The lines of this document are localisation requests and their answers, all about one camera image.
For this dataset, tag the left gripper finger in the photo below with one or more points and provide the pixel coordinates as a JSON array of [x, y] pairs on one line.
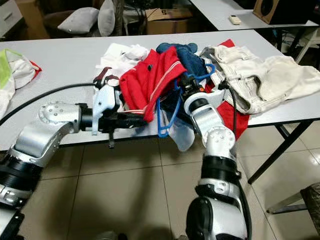
[[139, 117], [139, 125]]

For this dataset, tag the blue plastic hanger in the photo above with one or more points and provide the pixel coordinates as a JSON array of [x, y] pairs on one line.
[[160, 125]]

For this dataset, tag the red garment white stripes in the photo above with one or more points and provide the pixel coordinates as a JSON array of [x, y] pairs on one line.
[[145, 82]]

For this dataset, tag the white garment lime green panel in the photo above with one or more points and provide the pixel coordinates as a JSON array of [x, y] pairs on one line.
[[20, 70]]

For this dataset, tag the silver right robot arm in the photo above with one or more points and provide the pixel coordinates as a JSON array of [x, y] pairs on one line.
[[220, 142]]

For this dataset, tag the dark blue garment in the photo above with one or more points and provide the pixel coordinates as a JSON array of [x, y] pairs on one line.
[[190, 60]]

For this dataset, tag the pale fabric piece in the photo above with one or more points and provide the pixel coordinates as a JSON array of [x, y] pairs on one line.
[[181, 139]]

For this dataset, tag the black red small object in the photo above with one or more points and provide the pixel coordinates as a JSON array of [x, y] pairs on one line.
[[102, 76]]

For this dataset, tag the brown cardboard box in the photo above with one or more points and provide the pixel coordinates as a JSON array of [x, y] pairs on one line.
[[167, 21]]

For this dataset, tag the cream denim jacket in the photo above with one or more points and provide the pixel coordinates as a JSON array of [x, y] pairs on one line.
[[265, 75]]

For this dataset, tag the white remote control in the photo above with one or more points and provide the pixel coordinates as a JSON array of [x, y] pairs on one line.
[[235, 19]]

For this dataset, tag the grey pillow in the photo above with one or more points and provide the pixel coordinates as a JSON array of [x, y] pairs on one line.
[[106, 18], [77, 21]]

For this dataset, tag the brown wooden speaker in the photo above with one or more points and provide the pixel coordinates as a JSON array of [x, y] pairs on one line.
[[285, 11]]

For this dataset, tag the white drawer cabinet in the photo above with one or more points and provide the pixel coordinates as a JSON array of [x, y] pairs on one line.
[[10, 16]]

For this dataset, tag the grey chair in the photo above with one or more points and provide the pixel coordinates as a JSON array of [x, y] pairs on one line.
[[311, 205]]

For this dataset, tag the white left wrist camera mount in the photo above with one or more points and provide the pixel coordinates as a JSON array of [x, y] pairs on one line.
[[105, 100]]

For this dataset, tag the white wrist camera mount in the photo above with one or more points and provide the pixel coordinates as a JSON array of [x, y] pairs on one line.
[[105, 100], [215, 95]]

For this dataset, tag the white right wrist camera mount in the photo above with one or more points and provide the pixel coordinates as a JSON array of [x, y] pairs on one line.
[[215, 95]]

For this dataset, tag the black table leg frame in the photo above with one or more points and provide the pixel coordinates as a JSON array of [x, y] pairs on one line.
[[275, 152], [297, 37]]

